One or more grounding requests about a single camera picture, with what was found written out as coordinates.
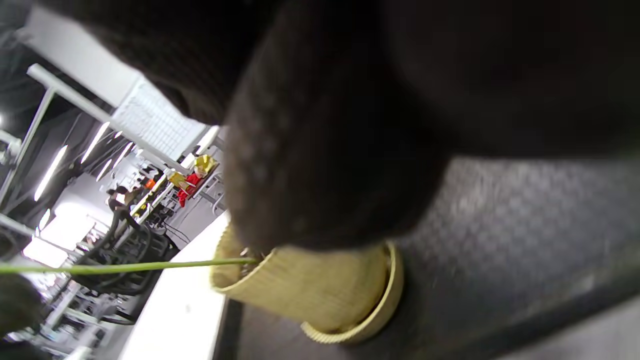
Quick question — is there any red and yellow figure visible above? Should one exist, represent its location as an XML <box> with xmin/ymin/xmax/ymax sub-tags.
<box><xmin>167</xmin><ymin>154</ymin><xmax>218</xmax><ymax>207</ymax></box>

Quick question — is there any person's right hand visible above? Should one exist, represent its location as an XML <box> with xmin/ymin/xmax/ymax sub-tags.
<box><xmin>35</xmin><ymin>0</ymin><xmax>640</xmax><ymax>253</ymax></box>

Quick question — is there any red artificial rose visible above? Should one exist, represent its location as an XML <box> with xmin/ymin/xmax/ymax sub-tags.
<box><xmin>0</xmin><ymin>257</ymin><xmax>261</xmax><ymax>276</ymax></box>

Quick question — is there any person's left hand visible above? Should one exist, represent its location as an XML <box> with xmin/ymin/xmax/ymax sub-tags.
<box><xmin>0</xmin><ymin>272</ymin><xmax>45</xmax><ymax>341</ymax></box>

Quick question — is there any dark brown plastic tray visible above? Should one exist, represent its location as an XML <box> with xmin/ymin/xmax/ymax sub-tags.
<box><xmin>215</xmin><ymin>155</ymin><xmax>640</xmax><ymax>360</ymax></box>

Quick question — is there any black office chair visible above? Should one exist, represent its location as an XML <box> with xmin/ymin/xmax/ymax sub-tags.
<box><xmin>70</xmin><ymin>205</ymin><xmax>181</xmax><ymax>326</ymax></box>

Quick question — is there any gold ribbed flower pot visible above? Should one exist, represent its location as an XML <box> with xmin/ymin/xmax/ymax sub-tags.
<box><xmin>210</xmin><ymin>222</ymin><xmax>405</xmax><ymax>345</ymax></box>

